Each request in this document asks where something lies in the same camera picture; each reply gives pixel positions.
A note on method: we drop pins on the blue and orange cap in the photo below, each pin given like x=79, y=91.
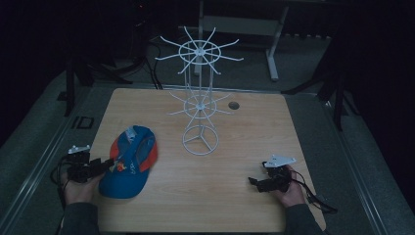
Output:
x=130, y=163

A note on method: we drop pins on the black metal stand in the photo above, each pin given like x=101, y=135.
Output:
x=337, y=94
x=70, y=88

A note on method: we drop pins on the person's right hand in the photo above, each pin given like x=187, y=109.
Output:
x=293, y=194

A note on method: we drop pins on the person's left hand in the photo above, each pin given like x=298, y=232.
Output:
x=78, y=192

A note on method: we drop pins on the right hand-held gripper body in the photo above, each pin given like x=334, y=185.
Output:
x=279, y=174

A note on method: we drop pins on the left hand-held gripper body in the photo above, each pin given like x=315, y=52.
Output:
x=78, y=163

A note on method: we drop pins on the white metal desk frame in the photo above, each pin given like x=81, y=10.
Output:
x=244, y=26

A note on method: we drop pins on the round table grommet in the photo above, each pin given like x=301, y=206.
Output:
x=233, y=105

